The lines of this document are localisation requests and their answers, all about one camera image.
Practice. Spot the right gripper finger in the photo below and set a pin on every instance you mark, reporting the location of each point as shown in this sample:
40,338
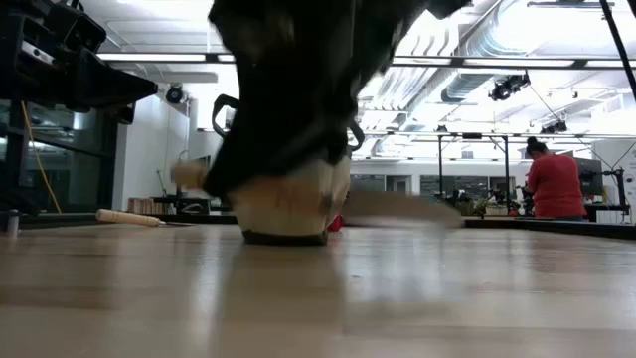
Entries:
278,164

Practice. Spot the round black ceiling camera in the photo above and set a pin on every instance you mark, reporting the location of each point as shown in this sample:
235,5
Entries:
175,94

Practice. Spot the red knitted garden glove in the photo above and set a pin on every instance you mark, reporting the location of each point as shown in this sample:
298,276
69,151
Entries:
337,225

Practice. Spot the black metal frame stand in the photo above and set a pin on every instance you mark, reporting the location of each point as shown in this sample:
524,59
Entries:
440,169

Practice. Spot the person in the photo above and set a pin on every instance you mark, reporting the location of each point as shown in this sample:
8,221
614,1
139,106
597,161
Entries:
556,189

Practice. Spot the black table edge frame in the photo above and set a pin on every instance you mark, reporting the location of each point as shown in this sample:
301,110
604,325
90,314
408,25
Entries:
546,226

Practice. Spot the small grey metal post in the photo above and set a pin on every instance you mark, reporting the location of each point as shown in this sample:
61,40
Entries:
12,224

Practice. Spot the black slanted pole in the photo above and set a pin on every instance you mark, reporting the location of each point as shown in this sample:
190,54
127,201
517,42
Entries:
618,45

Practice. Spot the black ceiling camera cluster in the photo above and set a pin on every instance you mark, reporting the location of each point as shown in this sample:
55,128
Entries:
554,128
507,87

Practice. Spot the monitor on black arm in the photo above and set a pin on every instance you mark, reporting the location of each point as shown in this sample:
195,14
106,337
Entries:
591,179

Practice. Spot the silver ceiling duct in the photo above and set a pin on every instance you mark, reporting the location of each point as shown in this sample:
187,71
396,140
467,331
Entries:
467,84

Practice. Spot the overhead light bar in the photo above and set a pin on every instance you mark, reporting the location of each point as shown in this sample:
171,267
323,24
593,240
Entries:
522,62

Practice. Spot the black case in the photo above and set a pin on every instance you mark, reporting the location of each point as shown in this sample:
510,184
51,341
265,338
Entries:
191,205

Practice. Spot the stack of wooden boards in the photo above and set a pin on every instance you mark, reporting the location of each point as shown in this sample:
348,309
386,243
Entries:
146,205

